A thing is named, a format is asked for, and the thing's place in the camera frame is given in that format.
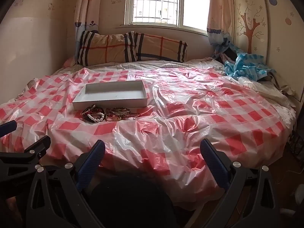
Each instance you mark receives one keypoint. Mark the clear crumpled plastic sheet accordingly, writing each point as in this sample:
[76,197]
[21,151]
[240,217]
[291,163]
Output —
[263,87]

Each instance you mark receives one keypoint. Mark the blue checkered plastic sheet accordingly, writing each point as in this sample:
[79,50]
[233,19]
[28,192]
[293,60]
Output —
[247,66]

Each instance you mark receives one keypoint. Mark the wardrobe with tree decal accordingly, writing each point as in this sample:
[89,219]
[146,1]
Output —
[256,16]

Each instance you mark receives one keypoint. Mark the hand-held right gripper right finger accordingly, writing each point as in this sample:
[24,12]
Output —
[213,162]

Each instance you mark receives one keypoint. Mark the white framed window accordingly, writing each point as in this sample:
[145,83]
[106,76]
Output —
[156,7]

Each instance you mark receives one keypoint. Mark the plaid beige pillow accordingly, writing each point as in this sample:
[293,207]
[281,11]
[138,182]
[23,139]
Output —
[102,48]
[159,47]

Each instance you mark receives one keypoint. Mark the silver bangle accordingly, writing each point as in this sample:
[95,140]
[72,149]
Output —
[120,111]

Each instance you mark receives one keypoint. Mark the dark clothes pile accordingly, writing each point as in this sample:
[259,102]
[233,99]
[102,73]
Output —
[226,51]

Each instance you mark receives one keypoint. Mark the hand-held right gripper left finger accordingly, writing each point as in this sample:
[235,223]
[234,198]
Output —
[91,162]

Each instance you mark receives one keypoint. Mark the red white checkered plastic sheet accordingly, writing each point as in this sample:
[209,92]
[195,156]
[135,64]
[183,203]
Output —
[190,123]

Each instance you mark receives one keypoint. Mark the pink patterned curtain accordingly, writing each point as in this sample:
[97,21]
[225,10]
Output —
[219,11]
[85,16]

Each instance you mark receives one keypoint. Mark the pink cloth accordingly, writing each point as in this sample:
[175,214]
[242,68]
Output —
[70,62]

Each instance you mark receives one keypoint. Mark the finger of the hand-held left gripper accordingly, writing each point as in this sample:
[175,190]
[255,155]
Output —
[28,152]
[8,126]

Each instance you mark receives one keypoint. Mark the white shallow cardboard box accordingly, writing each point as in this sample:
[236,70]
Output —
[111,95]

